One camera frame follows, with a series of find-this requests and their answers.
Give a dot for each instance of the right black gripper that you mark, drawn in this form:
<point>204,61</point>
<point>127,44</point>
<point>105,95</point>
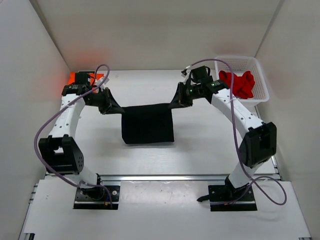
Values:
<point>182,100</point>

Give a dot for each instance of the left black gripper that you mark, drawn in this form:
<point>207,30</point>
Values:
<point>107,107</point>

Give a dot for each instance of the orange t shirt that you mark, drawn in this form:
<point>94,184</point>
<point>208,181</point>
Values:
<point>81,82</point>

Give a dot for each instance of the black t shirt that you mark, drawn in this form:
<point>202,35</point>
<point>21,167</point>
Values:
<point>147,124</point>

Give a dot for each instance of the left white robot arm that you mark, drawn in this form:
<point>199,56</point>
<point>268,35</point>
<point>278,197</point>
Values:
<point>55,143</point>

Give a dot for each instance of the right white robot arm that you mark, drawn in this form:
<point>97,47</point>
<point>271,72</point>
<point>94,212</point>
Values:
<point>259,139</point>

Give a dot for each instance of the red t shirt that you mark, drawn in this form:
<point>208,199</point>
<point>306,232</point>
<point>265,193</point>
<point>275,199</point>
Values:
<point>242,85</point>

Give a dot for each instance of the white plastic basket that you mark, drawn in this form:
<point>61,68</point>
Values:
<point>242,64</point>

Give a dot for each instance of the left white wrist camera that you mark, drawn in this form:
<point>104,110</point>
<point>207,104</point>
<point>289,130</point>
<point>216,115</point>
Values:
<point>102,82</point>

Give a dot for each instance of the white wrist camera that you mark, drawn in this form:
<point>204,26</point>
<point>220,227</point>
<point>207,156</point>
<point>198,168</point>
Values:
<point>186,73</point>
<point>102,82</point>

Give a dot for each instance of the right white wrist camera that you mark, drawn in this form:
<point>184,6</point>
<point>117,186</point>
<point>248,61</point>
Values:
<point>186,73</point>

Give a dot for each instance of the aluminium rail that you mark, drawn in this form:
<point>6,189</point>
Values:
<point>164,177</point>

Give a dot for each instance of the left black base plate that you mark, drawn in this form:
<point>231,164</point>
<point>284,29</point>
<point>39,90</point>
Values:
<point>97,198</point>

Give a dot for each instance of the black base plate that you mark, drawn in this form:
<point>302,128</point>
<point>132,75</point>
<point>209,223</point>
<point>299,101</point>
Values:
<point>221,199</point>
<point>97,198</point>

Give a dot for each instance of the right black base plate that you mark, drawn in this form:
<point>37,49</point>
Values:
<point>221,199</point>

